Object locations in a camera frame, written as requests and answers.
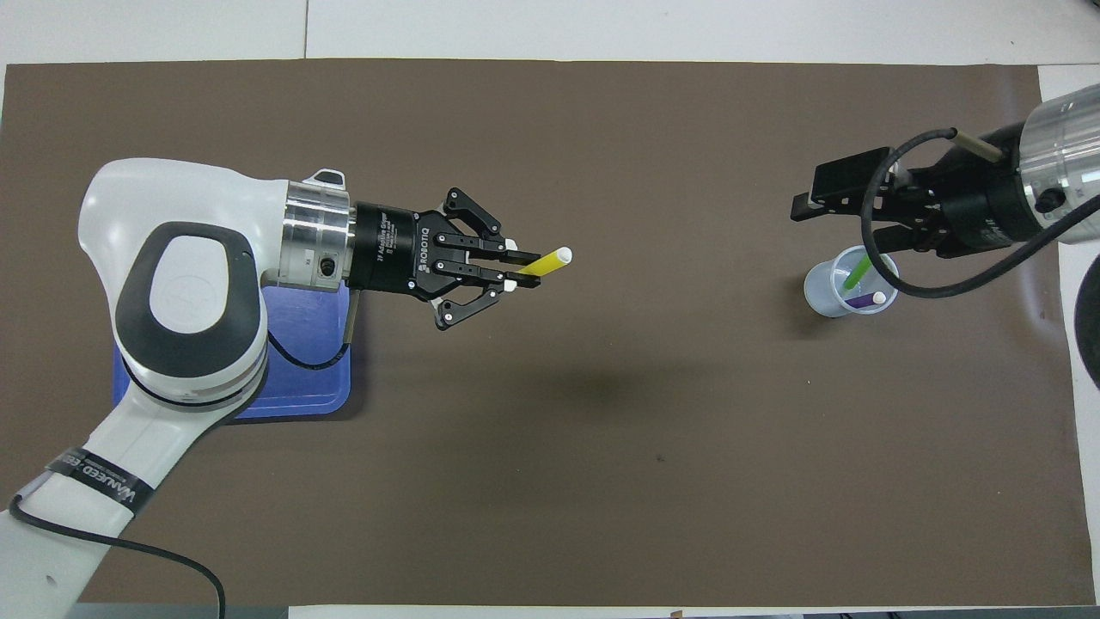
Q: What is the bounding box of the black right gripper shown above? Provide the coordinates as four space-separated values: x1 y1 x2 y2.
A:
790 124 1033 260

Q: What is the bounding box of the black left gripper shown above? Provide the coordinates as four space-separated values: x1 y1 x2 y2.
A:
345 187 543 333

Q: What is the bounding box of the yellow pen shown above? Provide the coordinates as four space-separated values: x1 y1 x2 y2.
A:
516 247 574 278

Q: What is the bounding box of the pale blue mesh pen cup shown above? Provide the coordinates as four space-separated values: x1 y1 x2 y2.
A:
804 245 901 319

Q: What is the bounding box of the blue plastic tray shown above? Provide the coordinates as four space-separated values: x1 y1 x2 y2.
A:
113 284 352 420

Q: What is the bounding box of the brown table mat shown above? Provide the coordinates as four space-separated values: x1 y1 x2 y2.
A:
0 58 1097 607

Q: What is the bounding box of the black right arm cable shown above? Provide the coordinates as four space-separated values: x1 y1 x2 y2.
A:
862 127 1100 300

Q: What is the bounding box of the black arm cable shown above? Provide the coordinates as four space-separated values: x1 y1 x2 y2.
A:
862 127 1100 300
9 288 355 619

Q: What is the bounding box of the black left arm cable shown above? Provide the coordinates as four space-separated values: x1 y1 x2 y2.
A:
9 288 355 619

